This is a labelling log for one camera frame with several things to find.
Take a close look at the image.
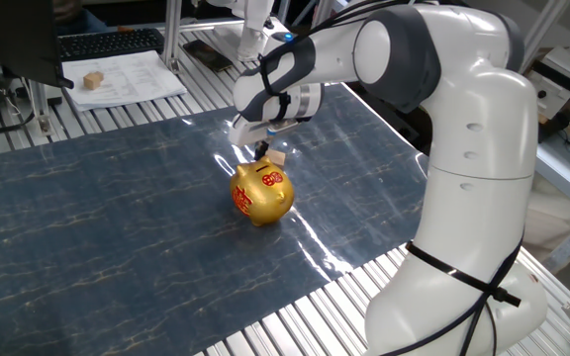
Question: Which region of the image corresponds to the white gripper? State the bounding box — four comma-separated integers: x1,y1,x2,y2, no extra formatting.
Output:
228,114,302,160

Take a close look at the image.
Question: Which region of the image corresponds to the light wooden cube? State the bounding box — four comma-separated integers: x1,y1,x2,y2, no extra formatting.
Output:
264,148,287,168

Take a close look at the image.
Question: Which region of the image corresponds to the gold piggy bank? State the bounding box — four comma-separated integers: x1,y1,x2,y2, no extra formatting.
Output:
229,155,296,227

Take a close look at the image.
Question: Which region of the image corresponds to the black smartphone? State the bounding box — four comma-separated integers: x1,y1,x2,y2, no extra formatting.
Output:
181,39,235,74

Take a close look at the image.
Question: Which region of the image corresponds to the white robot with metal plate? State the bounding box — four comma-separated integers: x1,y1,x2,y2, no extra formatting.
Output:
210,0,304,63

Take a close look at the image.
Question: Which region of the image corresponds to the white printed paper stack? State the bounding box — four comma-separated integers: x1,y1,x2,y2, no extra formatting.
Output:
60,49,189,113

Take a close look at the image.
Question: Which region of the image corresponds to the small wooden block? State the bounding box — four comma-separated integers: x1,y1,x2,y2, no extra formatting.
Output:
82,70,106,92

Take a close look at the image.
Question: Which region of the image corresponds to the black keyboard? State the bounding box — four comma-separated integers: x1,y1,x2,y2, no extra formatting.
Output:
56,27,166,63

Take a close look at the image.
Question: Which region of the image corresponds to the dark blue marble mat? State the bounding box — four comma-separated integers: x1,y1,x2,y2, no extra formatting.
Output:
0,81,434,356

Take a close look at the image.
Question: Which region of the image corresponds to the person in blue jeans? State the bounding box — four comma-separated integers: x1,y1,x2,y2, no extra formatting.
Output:
51,0,113,37

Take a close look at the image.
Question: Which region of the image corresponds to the short aluminium stand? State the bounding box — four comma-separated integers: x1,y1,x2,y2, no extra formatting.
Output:
26,78,54,137

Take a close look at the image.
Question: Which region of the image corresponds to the black computer monitor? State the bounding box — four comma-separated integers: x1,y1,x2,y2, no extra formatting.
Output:
0,0,76,91

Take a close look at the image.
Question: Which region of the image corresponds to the white box with knob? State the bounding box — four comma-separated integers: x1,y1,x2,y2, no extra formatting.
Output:
524,46,570,120

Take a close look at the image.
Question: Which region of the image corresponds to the black velcro cable strap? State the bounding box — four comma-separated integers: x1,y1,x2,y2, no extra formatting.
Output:
257,52,292,124
405,240,523,308

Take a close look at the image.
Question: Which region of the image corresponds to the aluminium frame post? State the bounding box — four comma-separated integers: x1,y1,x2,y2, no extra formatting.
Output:
160,0,185,75

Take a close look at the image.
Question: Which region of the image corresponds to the long black arm cable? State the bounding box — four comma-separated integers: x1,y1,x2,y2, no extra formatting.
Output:
259,0,523,356

